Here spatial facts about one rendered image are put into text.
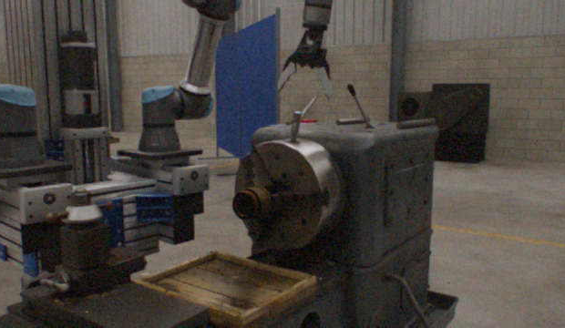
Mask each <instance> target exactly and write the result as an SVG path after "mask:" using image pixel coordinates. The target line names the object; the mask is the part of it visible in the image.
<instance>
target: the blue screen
mask: <svg viewBox="0 0 565 328"><path fill-rule="evenodd" d="M280 77H281V8H280V7H276V8H275V14H273V15H270V16H268V17H265V18H264V19H262V20H260V21H258V22H256V23H254V24H252V25H250V26H248V27H245V28H243V29H241V27H238V32H236V33H234V34H232V35H230V36H227V37H224V38H223V39H221V40H219V44H218V46H217V50H216V54H215V57H214V80H215V127H216V157H208V158H198V159H231V158H239V159H240V164H241V161H242V160H243V158H244V157H245V156H246V154H247V153H251V137H252V135H253V134H254V133H255V132H256V131H257V130H258V129H260V128H266V126H271V125H281V91H280V92H278V84H279V80H280ZM219 148H221V149H224V150H225V151H227V152H229V153H231V154H232V155H233V156H230V157H219Z"/></svg>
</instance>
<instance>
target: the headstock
mask: <svg viewBox="0 0 565 328"><path fill-rule="evenodd" d="M320 122H321V123H315V124H306V125H299V131H298V135H296V137H297V138H307V139H310V140H311V141H314V142H316V143H318V144H319V145H321V146H322V147H324V148H325V149H326V150H327V151H328V152H329V153H330V154H331V155H332V156H333V157H334V159H335V161H336V162H337V164H338V166H339V167H340V171H341V173H342V176H343V180H344V187H345V203H344V211H343V214H342V217H341V219H340V220H339V223H338V225H337V226H336V228H334V229H333V230H332V231H331V232H330V233H329V234H327V235H326V236H324V237H322V238H321V239H319V240H316V241H313V242H311V243H309V244H306V245H304V246H302V247H301V248H298V249H296V250H294V251H293V252H297V253H301V254H304V255H309V256H313V257H317V258H321V259H326V260H329V261H337V262H340V263H344V264H348V265H352V266H356V267H361V268H369V267H373V266H375V265H376V264H378V263H379V262H380V261H381V260H382V256H383V255H384V254H385V253H387V252H388V251H390V250H392V249H393V248H394V247H396V246H398V245H399V244H401V243H403V242H404V241H407V240H408V239H410V238H412V237H413V236H415V235H417V234H418V233H419V232H420V231H423V230H424V229H428V228H429V227H431V210H432V189H433V169H434V148H435V140H436V138H438V135H439V133H438V128H437V126H435V125H428V126H421V127H414V128H401V129H398V128H396V123H394V122H372V121H370V122H369V123H370V125H372V126H373V127H374V128H365V127H366V123H361V124H351V125H341V126H338V125H337V124H336V121H332V120H329V121H320ZM342 130H343V132H339V131H342ZM358 130H359V131H358ZM369 130H372V131H371V132H366V131H369ZM291 131H292V126H279V127H270V128H260V129H258V130H257V131H256V132H255V133H254V134H253V135H252V137H251V152H252V151H253V150H254V149H256V148H255V146H256V145H258V144H261V143H263V142H266V141H273V140H279V139H287V138H292V133H291ZM349 131H355V132H349ZM361 186H362V187H361ZM359 191H360V192H359ZM355 194H356V195H355ZM339 231H340V232H339ZM348 236H349V237H348ZM352 256H353V257H352Z"/></svg>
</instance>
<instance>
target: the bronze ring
mask: <svg viewBox="0 0 565 328"><path fill-rule="evenodd" d="M269 194H271V193H270V192H269V191H268V190H266V189H265V188H264V187H263V186H261V185H251V186H250V187H249V188H248V189H245V190H243V191H240V192H238V193H237V194H236V195H235V196H234V198H233V200H232V208H233V211H234V213H235V215H236V216H237V217H238V218H239V219H241V220H261V219H264V218H265V217H267V216H268V214H269V213H270V211H271V207H272V201H271V197H270V195H269Z"/></svg>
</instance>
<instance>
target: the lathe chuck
mask: <svg viewBox="0 0 565 328"><path fill-rule="evenodd" d="M288 140H291V138H287V139H279V140H273V141H266V142H263V143H261V144H258V145H256V146H255V148H256V149H257V151H258V153H259V154H260V156H261V158H262V161H263V163H264V165H265V167H266V169H267V170H268V171H269V173H270V175H271V177H272V180H273V181H278V182H280V183H277V184H276V185H274V186H273V187H272V188H270V189H267V190H268V191H269V192H270V193H271V194H273V193H275V192H279V191H282V185H283V184H284V185H285V187H286V188H287V189H288V190H302V191H324V189H325V190H326V196H327V204H326V207H325V206H314V207H312V208H310V209H300V208H293V209H290V210H288V209H283V211H281V212H276V213H275V215H274V218H273V220H272V224H271V227H270V228H269V229H268V232H267V234H266V237H265V239H264V242H263V245H264V246H266V247H268V248H271V249H273V250H277V251H294V250H296V249H298V248H301V247H302V246H304V245H306V244H309V243H311V242H313V241H316V240H318V239H320V238H322V237H323V236H324V235H325V233H327V232H328V231H329V230H330V229H331V228H332V227H333V225H334V223H335V221H336V218H337V215H338V212H339V199H340V195H339V182H338V179H337V177H336V174H335V172H334V168H333V166H332V165H331V163H330V161H329V160H328V159H327V157H326V156H325V155H324V154H323V153H322V152H321V151H320V150H319V149H318V148H316V147H315V146H313V145H312V144H310V143H308V142H306V141H303V140H300V139H295V141H297V142H298V143H293V142H290V141H288ZM246 173H248V172H247V170H246V168H245V167H244V166H243V164H242V162H241V164H240V166H239V168H238V171H237V175H236V179H235V187H234V191H235V195H236V194H237V193H238V192H240V191H243V190H245V187H244V185H245V184H246V183H248V182H247V180H246V178H244V175H245V174H246ZM321 231H324V232H323V233H322V234H321V235H320V236H319V237H317V238H315V237H316V236H317V235H318V234H319V233H320V232H321Z"/></svg>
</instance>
